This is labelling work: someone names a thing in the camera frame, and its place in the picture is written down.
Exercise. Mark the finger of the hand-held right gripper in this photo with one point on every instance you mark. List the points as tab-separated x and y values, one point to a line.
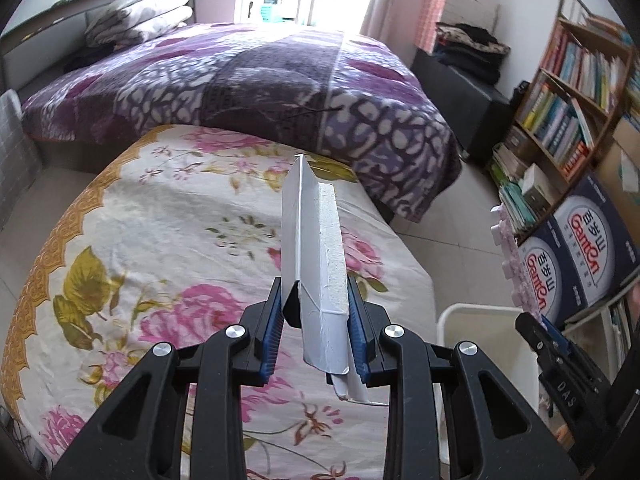
542	340

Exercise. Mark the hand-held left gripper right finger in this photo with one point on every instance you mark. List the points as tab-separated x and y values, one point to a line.
357	345

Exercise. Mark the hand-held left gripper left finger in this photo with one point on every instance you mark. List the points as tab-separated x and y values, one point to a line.
272	345

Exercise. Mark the white plastic bin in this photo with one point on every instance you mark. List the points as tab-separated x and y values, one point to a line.
450	325

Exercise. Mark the long white box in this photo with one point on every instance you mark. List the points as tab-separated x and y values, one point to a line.
315	260

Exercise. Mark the blue and white carton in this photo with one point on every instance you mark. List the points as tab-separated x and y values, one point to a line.
595	240
542	280

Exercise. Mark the floral covered table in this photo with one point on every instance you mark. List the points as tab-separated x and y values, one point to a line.
150	260

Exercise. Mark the pile of books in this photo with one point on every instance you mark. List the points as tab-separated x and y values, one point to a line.
520	185

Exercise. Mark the brown cardboard box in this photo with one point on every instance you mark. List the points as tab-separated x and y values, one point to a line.
622	160

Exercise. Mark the row of colourful books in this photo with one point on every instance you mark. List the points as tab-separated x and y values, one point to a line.
557	125
585	65

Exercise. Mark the wooden bookshelf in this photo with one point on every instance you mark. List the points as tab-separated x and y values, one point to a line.
610	105

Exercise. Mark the black bag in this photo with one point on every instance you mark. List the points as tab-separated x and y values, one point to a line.
521	95

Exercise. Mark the black bench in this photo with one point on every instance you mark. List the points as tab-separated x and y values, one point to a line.
460	100

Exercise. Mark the purple patterned bed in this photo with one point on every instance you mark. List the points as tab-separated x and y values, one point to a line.
250	80

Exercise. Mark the pile of folded clothes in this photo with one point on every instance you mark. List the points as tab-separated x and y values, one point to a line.
470	50

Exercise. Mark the grey checked cloth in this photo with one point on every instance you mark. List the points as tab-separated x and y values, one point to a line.
15	160

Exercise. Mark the teal container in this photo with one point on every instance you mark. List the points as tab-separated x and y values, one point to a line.
271	10

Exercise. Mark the pink and white cabinet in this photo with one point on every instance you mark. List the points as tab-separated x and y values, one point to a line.
450	15

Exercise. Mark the dark clothing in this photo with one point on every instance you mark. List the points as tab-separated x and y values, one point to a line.
90	57

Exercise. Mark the folded grey floral quilt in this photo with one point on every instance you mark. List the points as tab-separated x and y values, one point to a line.
140	15

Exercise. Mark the dark bed headboard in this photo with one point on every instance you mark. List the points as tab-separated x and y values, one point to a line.
45	30

